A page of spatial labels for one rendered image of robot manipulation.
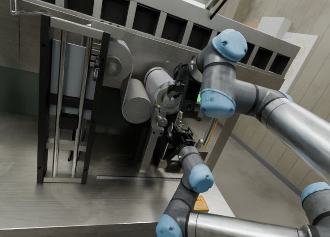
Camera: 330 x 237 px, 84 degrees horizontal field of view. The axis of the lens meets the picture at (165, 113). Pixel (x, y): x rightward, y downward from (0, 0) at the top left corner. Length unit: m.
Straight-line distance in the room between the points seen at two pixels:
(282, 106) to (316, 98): 2.85
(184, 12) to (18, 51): 0.80
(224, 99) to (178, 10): 0.73
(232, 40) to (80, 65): 0.41
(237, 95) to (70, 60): 0.46
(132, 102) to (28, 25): 0.58
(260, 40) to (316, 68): 2.13
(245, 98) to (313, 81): 2.93
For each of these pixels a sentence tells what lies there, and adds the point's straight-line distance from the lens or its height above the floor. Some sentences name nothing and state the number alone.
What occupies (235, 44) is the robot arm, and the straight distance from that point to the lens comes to 0.45.
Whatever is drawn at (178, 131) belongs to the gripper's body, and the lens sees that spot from 0.72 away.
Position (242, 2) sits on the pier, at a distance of 4.49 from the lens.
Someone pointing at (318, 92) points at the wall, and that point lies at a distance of 3.29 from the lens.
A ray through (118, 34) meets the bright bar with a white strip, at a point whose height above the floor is 1.44.
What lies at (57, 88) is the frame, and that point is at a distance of 0.62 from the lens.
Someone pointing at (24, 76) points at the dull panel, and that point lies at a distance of 1.13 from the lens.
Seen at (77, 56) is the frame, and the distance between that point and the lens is 0.60.
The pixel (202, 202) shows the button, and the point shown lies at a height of 0.92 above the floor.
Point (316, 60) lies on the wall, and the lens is 3.42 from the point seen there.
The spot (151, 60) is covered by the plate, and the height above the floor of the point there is 1.33.
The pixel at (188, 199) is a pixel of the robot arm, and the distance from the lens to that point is 0.63.
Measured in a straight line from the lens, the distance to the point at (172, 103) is 0.76.
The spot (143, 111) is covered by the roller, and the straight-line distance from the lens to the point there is 0.76.
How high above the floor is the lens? 1.48
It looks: 22 degrees down
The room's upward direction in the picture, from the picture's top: 18 degrees clockwise
